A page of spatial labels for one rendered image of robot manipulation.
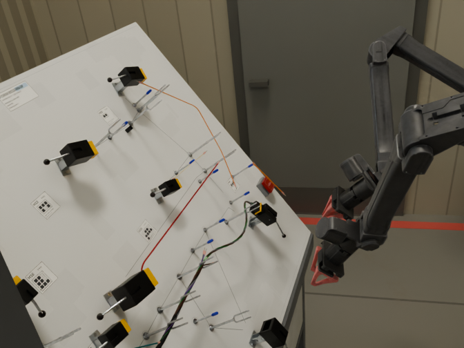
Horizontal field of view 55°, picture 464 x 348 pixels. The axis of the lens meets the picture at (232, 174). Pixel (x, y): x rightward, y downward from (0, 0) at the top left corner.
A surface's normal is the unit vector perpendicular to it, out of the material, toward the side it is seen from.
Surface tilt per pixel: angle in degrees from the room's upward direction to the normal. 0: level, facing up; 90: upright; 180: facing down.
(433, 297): 0
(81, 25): 90
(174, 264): 53
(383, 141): 43
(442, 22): 90
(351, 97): 90
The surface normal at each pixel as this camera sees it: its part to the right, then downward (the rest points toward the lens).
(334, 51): -0.19, 0.50
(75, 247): 0.69, -0.44
